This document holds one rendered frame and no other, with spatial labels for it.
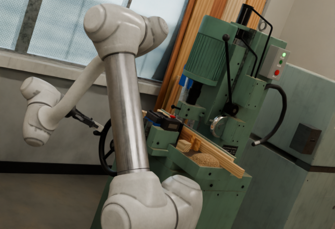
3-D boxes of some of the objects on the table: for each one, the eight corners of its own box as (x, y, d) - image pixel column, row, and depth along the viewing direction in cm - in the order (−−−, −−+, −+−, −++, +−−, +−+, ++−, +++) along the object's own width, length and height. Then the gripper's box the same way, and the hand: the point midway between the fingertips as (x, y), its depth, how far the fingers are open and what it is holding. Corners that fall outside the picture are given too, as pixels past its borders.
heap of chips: (187, 156, 199) (190, 148, 198) (209, 158, 208) (212, 151, 207) (200, 165, 192) (203, 157, 192) (222, 167, 201) (225, 159, 201)
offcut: (188, 152, 206) (191, 143, 205) (182, 152, 202) (186, 143, 201) (181, 147, 208) (184, 139, 208) (175, 147, 205) (178, 139, 204)
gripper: (75, 105, 193) (112, 128, 209) (63, 94, 203) (100, 117, 219) (64, 119, 193) (103, 141, 209) (53, 108, 203) (91, 130, 218)
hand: (96, 125), depth 211 cm, fingers closed
